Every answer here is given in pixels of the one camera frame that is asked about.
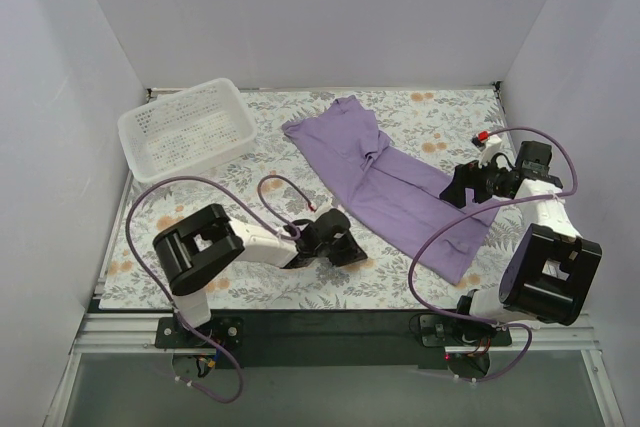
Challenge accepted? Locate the purple t-shirt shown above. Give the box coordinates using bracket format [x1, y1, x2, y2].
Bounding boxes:
[282, 97, 497, 284]

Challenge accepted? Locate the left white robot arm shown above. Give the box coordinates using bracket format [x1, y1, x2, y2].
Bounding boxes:
[153, 204, 368, 349]

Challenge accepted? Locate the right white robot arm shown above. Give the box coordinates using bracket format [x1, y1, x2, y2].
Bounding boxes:
[418, 134, 602, 347]

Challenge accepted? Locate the floral table mat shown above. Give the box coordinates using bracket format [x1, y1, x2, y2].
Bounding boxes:
[96, 88, 525, 310]

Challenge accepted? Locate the white plastic basket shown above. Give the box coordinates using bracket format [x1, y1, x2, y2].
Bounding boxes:
[117, 78, 258, 184]

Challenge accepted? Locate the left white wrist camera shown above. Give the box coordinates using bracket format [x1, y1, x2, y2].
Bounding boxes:
[307, 201, 346, 221]

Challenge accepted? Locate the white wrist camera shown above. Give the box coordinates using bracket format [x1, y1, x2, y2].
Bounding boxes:
[471, 131, 502, 167]
[307, 201, 346, 221]

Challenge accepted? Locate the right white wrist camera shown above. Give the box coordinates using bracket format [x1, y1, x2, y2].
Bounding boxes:
[471, 131, 502, 167]

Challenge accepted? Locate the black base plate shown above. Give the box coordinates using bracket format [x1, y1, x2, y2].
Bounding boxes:
[154, 310, 512, 370]

